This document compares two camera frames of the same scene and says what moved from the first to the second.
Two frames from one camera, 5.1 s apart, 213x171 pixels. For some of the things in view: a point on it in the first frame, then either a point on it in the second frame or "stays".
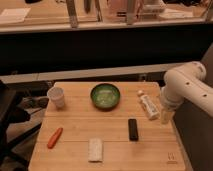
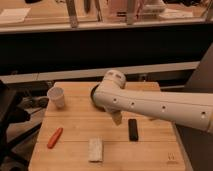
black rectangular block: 133,129 stays
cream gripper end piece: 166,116 → 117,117
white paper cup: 56,94 stays
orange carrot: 55,137 stays
